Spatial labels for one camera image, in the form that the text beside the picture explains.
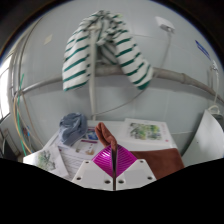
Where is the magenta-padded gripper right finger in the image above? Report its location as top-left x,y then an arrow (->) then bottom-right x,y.
114,144 -> 157,191

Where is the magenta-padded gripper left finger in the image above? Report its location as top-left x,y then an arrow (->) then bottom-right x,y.
71,145 -> 116,191

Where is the green-striped white towel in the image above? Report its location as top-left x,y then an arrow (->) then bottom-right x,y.
61,9 -> 155,92

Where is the printed leaflet with purple header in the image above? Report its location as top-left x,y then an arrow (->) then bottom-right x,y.
57,137 -> 105,181

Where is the small colourful card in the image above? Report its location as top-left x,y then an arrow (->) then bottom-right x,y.
84,127 -> 100,141

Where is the paper sheet with plant drawing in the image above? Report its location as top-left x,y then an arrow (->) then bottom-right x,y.
22,147 -> 70,179

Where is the paper sheet with green picture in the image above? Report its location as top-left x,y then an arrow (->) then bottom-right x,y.
123,117 -> 173,145

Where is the crumpled blue-grey cloth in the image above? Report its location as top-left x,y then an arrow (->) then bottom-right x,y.
58,112 -> 89,147

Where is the white vertical pipe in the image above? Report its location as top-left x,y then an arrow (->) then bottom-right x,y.
87,23 -> 98,121

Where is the white curved board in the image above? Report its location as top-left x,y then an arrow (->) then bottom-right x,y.
181,109 -> 224,168

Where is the green cable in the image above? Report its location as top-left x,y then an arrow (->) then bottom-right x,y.
15,73 -> 28,156

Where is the yellow cable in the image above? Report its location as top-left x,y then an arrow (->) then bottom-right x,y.
11,89 -> 34,155

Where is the grey horizontal wall pipe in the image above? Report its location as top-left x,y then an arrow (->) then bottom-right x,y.
19,63 -> 224,102

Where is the thin grey cable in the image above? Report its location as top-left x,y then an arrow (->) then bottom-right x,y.
90,31 -> 173,118

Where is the white cable with plug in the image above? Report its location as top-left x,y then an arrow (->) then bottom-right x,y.
206,59 -> 224,116

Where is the blue wall sticker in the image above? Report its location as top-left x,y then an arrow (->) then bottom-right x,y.
194,39 -> 212,61

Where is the white wall socket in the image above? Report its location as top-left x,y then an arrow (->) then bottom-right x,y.
155,15 -> 176,34

